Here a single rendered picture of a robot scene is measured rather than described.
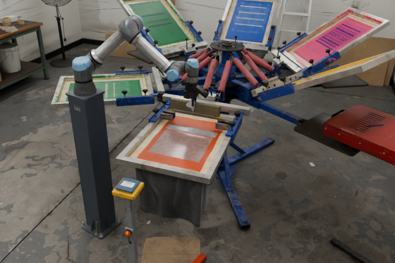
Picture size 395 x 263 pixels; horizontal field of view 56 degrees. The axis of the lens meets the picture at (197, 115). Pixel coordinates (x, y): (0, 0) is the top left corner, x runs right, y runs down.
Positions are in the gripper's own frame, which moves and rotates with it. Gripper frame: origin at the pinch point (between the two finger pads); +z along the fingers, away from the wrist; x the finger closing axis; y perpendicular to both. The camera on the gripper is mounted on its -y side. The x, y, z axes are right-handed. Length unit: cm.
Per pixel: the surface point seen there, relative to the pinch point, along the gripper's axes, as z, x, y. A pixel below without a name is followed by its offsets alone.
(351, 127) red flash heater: -2, -9, -103
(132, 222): 38, 79, 10
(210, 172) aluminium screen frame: 10, 54, -28
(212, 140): 13.4, 13.9, -17.6
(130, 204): 24, 79, 10
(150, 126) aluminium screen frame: 10.2, 17.4, 25.7
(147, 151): 13.7, 41.9, 16.5
